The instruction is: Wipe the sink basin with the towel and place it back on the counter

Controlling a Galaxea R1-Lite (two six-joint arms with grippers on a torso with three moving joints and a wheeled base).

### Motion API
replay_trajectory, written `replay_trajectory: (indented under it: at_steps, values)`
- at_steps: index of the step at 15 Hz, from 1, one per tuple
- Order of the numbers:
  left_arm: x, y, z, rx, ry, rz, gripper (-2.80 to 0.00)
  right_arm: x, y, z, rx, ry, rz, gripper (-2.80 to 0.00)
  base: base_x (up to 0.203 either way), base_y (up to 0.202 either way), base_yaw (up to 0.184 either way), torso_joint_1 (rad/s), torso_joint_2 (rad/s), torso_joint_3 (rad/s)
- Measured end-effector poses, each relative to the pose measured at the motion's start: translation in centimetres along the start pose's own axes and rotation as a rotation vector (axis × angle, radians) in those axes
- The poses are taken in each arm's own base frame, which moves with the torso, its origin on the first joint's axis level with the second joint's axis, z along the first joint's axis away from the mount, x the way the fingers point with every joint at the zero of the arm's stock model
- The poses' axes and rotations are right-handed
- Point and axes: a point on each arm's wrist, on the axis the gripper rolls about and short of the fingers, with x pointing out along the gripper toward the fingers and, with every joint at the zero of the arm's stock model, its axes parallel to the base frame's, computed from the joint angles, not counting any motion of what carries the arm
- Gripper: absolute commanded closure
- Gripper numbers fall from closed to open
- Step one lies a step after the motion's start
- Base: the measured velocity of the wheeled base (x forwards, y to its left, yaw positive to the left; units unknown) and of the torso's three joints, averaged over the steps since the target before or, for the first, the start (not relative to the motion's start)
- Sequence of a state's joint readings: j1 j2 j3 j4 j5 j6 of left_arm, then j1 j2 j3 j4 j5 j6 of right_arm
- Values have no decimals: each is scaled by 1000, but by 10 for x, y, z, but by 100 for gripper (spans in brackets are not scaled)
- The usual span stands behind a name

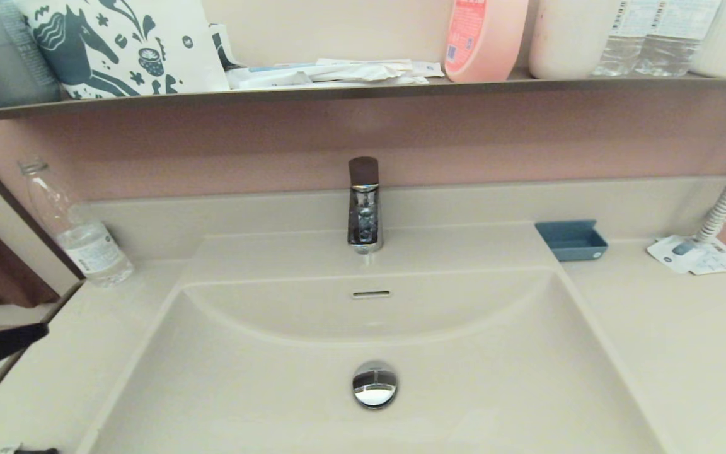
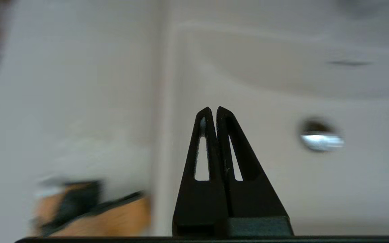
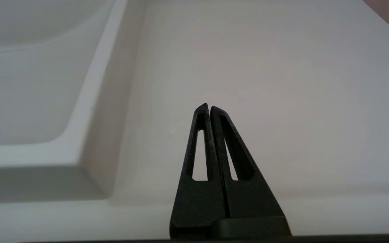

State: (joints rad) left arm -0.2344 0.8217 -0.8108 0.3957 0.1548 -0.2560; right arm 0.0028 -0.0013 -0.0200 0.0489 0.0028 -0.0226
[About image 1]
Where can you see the white packet with blue stripe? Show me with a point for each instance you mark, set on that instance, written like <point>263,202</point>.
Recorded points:
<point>273,79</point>

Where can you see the chrome sink drain stopper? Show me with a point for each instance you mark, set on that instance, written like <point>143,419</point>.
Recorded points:
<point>374,383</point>

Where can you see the clear labelled water bottle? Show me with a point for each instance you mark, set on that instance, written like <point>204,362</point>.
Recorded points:
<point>678,44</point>
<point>621,50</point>

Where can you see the beige wash basin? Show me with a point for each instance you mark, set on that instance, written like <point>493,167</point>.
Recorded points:
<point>495,378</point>

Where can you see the white pouch with black print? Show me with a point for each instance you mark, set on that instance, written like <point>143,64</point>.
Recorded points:
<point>223,49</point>

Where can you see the pink lotion bottle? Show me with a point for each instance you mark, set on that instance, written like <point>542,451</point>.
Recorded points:
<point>484,38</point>

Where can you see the white smooth jar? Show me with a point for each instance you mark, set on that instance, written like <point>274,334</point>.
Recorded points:
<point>564,38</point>

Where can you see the brown wall shelf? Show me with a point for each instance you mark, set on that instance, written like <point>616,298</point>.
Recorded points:
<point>338,93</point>

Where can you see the clear uncapped plastic water bottle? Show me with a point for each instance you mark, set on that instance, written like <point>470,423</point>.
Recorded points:
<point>89,246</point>

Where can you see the small white printed sachet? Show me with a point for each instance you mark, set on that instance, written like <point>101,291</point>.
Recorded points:
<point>429,68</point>

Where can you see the white packet with blue logo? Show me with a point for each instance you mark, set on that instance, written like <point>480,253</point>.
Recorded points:
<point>662,251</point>

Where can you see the white printed paper leaflet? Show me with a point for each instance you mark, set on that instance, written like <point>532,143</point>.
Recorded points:
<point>725,258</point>

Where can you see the white bag with horse print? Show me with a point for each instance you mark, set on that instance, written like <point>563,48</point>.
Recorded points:
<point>117,50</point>

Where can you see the crumpled clear plastic packet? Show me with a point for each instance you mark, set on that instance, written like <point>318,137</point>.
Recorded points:
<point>369,71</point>

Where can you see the blue plastic soap dish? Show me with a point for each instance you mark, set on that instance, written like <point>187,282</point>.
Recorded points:
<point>570,241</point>

